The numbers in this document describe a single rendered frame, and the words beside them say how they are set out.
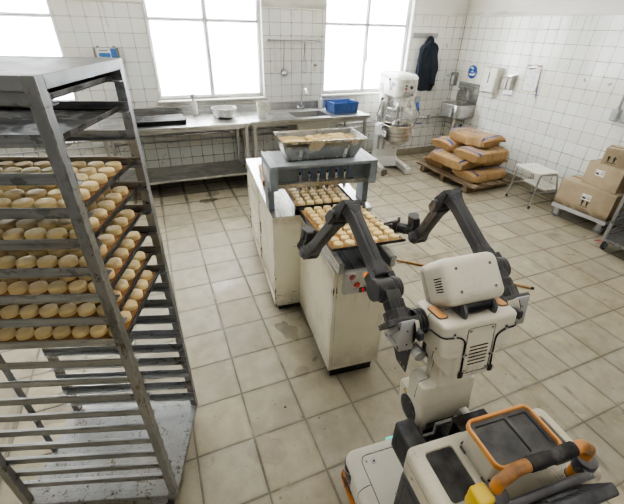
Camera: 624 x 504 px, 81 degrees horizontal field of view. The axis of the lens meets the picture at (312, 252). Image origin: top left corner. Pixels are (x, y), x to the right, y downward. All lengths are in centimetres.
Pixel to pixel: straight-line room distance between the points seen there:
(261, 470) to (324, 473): 32
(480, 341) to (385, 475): 83
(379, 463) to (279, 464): 56
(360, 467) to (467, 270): 104
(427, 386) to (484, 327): 33
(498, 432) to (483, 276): 46
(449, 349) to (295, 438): 125
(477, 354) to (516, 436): 24
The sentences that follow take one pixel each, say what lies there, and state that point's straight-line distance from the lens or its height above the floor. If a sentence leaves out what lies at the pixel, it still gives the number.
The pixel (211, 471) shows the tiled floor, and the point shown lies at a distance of 220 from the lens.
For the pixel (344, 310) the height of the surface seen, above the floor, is 56.
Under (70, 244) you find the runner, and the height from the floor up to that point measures 141.
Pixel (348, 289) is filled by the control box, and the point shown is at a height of 73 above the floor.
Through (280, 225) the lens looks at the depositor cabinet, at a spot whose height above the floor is 78.
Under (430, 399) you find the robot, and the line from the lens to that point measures 148.
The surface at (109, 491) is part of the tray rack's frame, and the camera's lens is 213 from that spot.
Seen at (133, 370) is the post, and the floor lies 95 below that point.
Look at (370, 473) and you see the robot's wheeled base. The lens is 186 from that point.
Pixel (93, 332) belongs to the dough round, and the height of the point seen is 106.
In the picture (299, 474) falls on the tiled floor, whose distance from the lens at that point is 215.
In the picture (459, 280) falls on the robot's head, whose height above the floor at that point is 128.
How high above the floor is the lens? 192
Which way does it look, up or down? 32 degrees down
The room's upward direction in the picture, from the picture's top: 2 degrees clockwise
